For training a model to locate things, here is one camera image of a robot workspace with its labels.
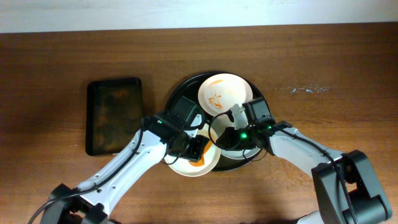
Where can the rectangular black tray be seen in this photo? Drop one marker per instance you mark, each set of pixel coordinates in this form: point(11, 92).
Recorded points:
point(114, 109)

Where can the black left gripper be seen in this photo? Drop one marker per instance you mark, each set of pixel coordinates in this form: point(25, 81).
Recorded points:
point(193, 149)

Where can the cream white plate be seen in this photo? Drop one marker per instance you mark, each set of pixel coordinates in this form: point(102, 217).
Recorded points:
point(181, 166)

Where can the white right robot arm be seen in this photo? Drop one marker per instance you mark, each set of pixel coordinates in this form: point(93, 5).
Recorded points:
point(346, 185)

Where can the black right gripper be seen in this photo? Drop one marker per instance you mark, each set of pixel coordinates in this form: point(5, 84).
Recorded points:
point(232, 139)

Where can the round black tray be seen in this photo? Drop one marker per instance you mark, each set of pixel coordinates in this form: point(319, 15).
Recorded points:
point(189, 88)

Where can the green and orange sponge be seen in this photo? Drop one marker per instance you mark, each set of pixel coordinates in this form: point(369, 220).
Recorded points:
point(201, 162)

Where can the pinkish plate with sauce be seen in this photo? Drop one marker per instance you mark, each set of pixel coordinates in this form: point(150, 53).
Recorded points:
point(220, 92)

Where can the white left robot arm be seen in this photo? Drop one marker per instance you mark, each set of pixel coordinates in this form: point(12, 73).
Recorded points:
point(93, 200)

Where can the grey-white plate with sauce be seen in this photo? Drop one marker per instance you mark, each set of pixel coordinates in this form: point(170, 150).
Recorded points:
point(219, 125)

